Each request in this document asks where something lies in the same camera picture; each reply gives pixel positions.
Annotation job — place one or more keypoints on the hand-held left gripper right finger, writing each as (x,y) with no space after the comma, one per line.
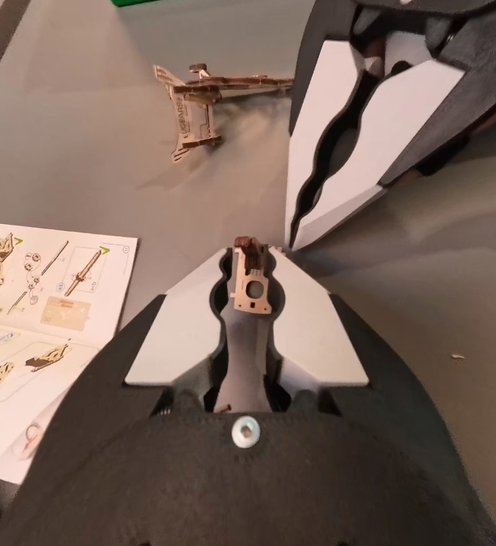
(320,337)

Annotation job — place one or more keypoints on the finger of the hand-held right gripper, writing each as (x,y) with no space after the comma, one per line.
(388,128)
(312,106)

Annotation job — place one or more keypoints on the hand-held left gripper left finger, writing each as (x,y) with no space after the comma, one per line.
(175,337)

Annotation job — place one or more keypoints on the pale wooden model part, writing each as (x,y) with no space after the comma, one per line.
(248,294)

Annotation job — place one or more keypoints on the small dark wooden part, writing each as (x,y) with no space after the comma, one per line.
(250,247)

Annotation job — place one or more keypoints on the wooden model stand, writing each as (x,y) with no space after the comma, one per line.
(196,111)

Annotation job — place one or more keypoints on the instruction booklet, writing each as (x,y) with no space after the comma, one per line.
(47,332)

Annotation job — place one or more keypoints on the small wood chip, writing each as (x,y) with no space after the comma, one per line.
(458,356)

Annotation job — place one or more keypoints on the green plastic bin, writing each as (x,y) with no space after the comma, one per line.
(132,2)

